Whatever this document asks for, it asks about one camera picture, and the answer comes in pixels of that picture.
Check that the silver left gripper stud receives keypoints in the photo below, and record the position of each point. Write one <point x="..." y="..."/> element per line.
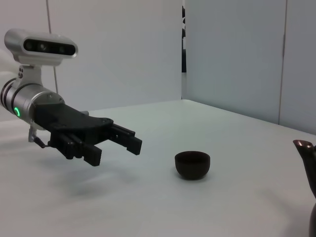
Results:
<point x="85" y="113"/>

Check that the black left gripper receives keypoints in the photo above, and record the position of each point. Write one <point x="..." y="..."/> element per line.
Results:
<point x="74" y="121"/>

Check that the dark brown round teacup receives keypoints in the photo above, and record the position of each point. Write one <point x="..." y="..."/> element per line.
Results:
<point x="192" y="165"/>

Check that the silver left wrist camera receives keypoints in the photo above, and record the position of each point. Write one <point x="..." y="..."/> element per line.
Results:
<point x="49" y="47"/>

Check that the silver left camera mount bracket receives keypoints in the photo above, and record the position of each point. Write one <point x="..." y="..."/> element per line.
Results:
<point x="30" y="74"/>

